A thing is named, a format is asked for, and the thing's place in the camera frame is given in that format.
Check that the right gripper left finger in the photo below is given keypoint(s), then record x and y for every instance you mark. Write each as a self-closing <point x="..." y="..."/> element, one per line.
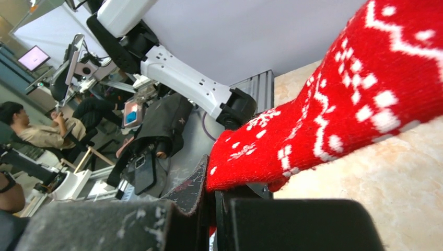
<point x="177" y="221"/>

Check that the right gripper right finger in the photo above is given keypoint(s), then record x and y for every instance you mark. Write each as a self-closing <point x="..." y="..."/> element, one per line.
<point x="247" y="221"/>

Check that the red snowflake sock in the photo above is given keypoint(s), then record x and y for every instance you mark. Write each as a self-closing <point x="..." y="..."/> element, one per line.
<point x="380" y="77"/>

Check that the black bag on chair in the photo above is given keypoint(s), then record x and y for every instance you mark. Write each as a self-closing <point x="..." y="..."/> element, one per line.
<point x="160" y="134"/>

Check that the seated person in background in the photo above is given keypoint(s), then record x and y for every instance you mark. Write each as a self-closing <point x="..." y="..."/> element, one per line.
<point x="54" y="136"/>

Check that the background computer monitor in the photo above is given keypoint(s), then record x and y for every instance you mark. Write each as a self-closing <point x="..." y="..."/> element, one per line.
<point x="34" y="58"/>

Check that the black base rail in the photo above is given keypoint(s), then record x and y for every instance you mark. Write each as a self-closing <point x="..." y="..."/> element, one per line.
<point x="261" y="88"/>

